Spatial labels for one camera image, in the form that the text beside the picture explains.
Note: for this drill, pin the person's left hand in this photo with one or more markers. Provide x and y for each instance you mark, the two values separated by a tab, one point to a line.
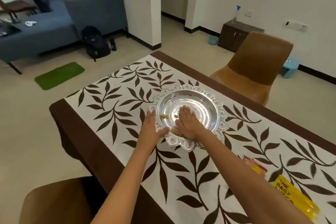
151	132

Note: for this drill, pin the person's right hand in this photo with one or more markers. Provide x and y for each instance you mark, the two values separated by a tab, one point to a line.
190	126

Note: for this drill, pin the person's right fingers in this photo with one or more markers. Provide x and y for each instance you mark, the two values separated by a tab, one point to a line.
187	113

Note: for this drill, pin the person's left thumb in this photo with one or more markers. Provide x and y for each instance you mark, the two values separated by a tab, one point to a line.
163	132

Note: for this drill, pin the ornate silver plate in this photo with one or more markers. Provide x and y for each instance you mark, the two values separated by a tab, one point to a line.
207	111

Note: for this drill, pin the person's right forearm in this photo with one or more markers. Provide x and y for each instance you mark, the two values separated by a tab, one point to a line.
241	181

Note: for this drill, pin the person's left forearm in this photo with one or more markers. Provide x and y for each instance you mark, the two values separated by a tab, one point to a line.
126	181

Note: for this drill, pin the small tan food piece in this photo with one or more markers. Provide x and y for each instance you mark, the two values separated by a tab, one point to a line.
164	116
175	117
175	131

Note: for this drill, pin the white brown leaf-print tablecloth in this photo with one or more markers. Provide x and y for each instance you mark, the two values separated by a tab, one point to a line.
118	105

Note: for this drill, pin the light blue floor bowl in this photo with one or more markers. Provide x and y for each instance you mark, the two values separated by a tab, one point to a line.
213	40

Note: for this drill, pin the brown leather chair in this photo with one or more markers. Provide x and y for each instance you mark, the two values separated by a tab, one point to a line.
57	200
254	66

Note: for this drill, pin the pink orange packet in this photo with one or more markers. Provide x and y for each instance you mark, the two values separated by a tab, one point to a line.
253	164

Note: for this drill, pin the dark brown low cabinet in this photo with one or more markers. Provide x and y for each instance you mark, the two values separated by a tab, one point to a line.
233	36

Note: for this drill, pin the clear spray bottle blue nozzle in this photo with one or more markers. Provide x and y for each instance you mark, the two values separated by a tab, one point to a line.
237	16

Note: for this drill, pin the black backpack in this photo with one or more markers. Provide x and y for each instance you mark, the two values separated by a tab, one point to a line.
95	44

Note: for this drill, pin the light blue plastic stool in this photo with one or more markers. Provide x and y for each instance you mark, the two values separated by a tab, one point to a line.
290	67

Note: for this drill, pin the green grass mat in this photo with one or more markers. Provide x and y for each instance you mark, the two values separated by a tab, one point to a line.
59	75

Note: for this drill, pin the yellow snack packet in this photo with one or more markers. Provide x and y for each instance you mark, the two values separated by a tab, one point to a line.
294	195

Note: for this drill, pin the blue fabric sofa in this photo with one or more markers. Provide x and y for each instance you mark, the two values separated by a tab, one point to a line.
86	16

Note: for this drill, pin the white controller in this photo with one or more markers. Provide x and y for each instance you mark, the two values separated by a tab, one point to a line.
30	23

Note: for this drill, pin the brown wooden folding chair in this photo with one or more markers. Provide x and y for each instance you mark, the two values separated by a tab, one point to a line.
15	7

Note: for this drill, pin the white wall socket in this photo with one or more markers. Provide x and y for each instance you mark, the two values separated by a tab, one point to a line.
249	13

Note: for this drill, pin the white wall switch panel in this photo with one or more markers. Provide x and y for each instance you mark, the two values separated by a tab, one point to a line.
296	26

